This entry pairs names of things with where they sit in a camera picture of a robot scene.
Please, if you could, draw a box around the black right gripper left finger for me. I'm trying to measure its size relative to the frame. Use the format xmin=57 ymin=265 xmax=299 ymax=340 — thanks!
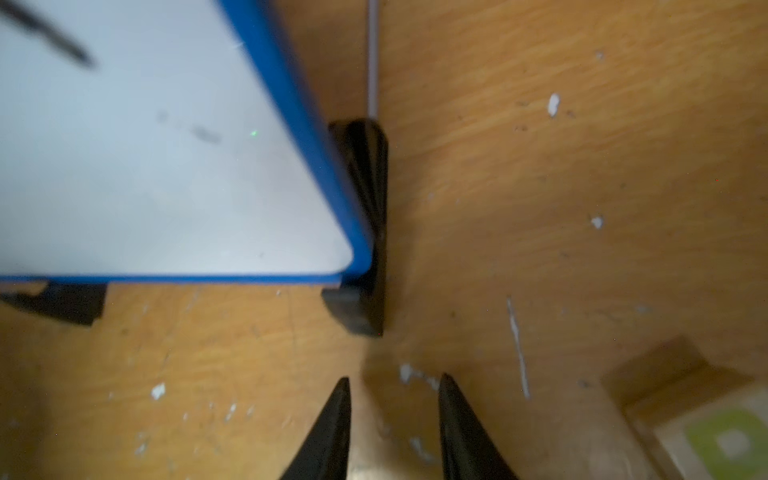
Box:
xmin=281 ymin=377 xmax=351 ymax=480

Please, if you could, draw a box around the right black board foot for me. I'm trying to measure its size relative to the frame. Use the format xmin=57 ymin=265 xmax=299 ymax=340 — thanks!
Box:
xmin=320 ymin=118 xmax=390 ymax=338

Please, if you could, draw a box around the wooden block green P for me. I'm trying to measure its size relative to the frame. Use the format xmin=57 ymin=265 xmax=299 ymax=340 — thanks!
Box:
xmin=601 ymin=336 xmax=767 ymax=479

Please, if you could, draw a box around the black board foot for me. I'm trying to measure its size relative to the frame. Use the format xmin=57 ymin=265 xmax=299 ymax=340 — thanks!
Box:
xmin=1 ymin=282 xmax=108 ymax=326
xmin=320 ymin=118 xmax=390 ymax=338

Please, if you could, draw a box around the white board reading PEAR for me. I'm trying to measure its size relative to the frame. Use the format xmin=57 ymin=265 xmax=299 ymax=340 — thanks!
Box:
xmin=1 ymin=1 xmax=373 ymax=283

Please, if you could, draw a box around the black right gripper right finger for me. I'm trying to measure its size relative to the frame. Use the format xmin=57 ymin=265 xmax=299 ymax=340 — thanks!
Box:
xmin=438 ymin=373 xmax=519 ymax=480

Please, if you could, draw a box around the left black board foot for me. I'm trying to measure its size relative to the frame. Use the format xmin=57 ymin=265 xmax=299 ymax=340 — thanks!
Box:
xmin=1 ymin=282 xmax=108 ymax=326

